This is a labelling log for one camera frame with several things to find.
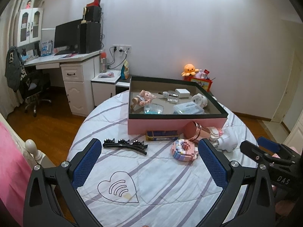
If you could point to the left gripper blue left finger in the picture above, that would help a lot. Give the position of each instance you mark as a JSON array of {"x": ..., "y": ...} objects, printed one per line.
[{"x": 84, "y": 161}]

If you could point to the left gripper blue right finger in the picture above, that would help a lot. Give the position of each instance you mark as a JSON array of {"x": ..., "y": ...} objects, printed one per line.
[{"x": 215, "y": 162}]

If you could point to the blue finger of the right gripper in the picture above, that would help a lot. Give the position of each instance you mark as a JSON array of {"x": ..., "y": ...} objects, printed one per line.
[{"x": 268, "y": 144}]

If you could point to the white handheld device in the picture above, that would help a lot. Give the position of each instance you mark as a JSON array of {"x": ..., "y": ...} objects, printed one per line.
[{"x": 227, "y": 141}]

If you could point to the white pink block model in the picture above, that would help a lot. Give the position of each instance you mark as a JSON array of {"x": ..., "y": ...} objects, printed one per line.
[{"x": 215, "y": 133}]

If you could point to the pink purple block model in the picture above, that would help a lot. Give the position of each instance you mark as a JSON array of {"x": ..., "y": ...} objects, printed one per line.
[{"x": 184, "y": 150}]

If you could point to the rose gold metal cup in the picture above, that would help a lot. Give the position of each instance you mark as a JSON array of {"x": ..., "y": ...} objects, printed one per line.
[{"x": 194, "y": 132}]

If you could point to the black hair clip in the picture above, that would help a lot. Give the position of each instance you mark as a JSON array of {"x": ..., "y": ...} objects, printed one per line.
[{"x": 135, "y": 145}]

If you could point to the clear dental floss box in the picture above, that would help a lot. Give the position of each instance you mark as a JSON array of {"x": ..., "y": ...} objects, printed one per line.
[{"x": 189, "y": 108}]

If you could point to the blue gold box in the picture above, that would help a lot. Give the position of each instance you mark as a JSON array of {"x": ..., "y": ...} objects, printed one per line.
[{"x": 161, "y": 135}]

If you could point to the clear blue capsule ball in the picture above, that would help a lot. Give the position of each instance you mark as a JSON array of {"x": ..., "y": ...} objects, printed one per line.
[{"x": 153, "y": 108}]

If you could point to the white power adapter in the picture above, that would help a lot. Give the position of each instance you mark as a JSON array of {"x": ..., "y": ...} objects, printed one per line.
[{"x": 182, "y": 93}]

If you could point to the pink hair doll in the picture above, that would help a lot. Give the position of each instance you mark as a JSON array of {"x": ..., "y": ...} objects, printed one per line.
[{"x": 142, "y": 99}]

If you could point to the clear glass bottle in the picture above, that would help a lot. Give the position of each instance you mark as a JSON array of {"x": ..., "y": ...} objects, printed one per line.
[{"x": 170, "y": 96}]

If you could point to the striped white bedsheet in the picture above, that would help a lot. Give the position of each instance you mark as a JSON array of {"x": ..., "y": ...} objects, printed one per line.
[{"x": 127, "y": 188}]

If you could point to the black white low cabinet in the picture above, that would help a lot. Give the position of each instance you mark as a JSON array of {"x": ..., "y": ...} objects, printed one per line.
[{"x": 107, "y": 85}]

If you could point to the red cartoon storage box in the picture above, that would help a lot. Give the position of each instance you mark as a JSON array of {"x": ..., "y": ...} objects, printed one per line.
[{"x": 204, "y": 83}]

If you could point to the pink black storage box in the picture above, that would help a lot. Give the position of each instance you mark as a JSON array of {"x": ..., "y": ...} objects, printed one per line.
[{"x": 139, "y": 123}]

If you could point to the white desk with drawers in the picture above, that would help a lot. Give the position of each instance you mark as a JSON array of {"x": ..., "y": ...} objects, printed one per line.
[{"x": 77, "y": 71}]

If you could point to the yellow snack bag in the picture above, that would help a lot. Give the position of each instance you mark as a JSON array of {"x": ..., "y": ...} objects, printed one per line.
[{"x": 125, "y": 70}]

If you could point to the black office chair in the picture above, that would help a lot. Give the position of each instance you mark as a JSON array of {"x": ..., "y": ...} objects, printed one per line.
[{"x": 35, "y": 88}]

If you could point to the orange lid bottle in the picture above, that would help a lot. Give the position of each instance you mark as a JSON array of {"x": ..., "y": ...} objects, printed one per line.
[{"x": 103, "y": 62}]

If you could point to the beige curtain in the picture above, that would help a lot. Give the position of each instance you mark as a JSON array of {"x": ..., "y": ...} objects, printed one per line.
[{"x": 10, "y": 98}]

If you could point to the orange octopus plush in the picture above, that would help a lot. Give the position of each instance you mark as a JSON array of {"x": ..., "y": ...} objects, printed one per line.
[{"x": 189, "y": 70}]

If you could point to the dark hanging jacket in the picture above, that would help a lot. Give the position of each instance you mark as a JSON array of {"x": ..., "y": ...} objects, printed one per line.
[{"x": 15, "y": 69}]

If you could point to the black computer monitor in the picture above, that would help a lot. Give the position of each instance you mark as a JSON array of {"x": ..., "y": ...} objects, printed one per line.
[{"x": 66, "y": 36}]

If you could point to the black computer tower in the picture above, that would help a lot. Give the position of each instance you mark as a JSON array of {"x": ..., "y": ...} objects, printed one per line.
[{"x": 89, "y": 39}]

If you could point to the black speaker box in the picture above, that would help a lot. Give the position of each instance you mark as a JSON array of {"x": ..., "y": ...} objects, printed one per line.
[{"x": 92, "y": 14}]

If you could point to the small doll on cabinet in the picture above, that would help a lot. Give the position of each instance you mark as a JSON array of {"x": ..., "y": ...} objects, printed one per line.
[{"x": 29, "y": 4}]

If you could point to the white bed post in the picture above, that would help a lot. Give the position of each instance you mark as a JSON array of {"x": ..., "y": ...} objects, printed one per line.
[{"x": 37, "y": 154}]

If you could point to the wall power strip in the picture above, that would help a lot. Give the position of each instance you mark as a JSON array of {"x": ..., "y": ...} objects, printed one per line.
[{"x": 126, "y": 48}]

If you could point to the white wall cabinet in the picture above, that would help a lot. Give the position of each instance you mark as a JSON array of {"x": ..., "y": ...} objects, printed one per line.
[{"x": 28, "y": 26}]

